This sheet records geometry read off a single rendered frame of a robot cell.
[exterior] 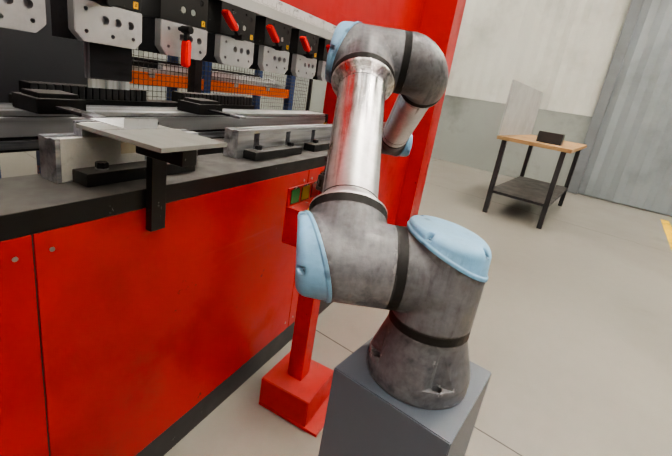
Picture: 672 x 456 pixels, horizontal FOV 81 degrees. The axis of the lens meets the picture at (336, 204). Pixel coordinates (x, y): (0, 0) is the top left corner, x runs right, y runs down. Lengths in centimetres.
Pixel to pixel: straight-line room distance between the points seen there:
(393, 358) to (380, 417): 8
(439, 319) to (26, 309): 74
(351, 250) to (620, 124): 751
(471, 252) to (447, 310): 8
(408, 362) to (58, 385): 76
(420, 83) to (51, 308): 83
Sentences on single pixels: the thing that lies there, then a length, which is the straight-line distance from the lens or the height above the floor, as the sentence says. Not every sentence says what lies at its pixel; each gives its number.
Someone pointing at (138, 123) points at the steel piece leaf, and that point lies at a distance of 101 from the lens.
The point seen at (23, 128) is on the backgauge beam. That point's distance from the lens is 126.
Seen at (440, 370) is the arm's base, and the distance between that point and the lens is 58.
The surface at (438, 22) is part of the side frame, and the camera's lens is 289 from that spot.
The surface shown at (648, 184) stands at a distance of 794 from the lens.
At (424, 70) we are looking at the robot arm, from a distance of 77.
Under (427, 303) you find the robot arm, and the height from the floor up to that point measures 92.
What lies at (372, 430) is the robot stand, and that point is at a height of 72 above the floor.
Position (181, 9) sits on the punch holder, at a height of 128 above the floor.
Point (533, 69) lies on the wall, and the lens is 812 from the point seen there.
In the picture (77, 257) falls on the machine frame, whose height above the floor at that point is 76.
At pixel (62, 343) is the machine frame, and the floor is 57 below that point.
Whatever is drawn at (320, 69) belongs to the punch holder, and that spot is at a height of 121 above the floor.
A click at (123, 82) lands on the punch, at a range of 109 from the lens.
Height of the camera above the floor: 116
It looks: 17 degrees down
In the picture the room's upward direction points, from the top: 9 degrees clockwise
